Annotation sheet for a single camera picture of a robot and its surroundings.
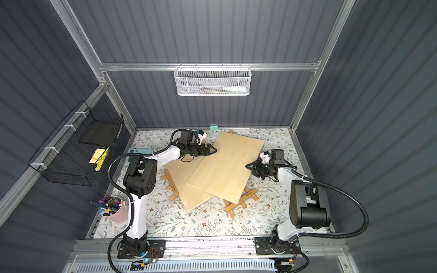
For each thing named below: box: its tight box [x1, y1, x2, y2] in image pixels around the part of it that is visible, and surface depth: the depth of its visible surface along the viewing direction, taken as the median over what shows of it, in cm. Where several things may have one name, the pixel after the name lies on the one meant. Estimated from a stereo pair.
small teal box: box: [209, 123, 219, 131], surface depth 122 cm
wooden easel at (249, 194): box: [223, 185, 259, 218], surface depth 87 cm
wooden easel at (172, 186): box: [160, 168, 180, 201], surface depth 88 cm
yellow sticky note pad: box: [88, 148, 106, 164], surface depth 76 cm
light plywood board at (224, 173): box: [186, 131, 266, 205], surface depth 93 cm
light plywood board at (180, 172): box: [164, 155, 215, 212], surface depth 88 cm
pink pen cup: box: [89, 195, 130, 223], surface depth 76 cm
